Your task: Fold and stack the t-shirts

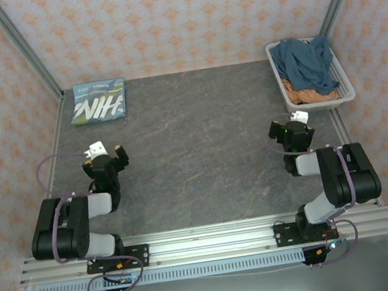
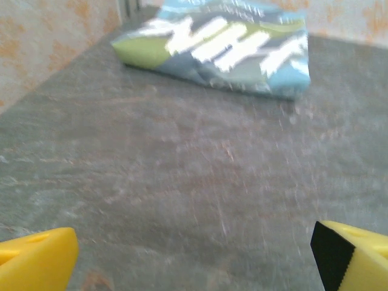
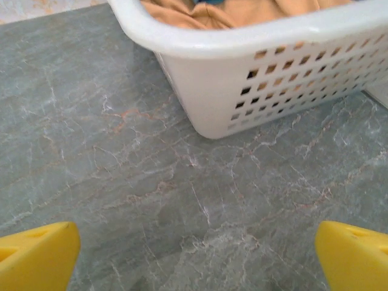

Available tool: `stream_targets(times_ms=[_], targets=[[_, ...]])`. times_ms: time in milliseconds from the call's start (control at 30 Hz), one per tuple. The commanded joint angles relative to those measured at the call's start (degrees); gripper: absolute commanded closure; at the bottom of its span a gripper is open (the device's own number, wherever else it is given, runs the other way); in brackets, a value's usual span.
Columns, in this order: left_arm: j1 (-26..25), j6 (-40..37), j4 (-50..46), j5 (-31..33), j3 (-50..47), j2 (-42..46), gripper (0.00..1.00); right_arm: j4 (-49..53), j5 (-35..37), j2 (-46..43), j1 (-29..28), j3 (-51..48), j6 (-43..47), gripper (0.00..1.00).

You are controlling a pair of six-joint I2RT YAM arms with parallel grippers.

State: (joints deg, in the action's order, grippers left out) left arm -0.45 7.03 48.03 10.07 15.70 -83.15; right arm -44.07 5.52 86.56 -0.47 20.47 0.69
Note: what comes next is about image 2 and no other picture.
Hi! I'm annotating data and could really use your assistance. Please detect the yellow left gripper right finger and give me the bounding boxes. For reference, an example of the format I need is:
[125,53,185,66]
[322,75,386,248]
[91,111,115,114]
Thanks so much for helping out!
[310,220,388,291]

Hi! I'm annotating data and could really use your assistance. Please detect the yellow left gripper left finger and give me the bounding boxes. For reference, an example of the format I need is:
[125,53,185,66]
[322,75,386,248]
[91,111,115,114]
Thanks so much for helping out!
[0,227,80,291]

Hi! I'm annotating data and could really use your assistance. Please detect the light blue printed t-shirt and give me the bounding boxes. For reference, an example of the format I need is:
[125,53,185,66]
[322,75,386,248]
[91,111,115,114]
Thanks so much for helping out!
[110,0,312,101]

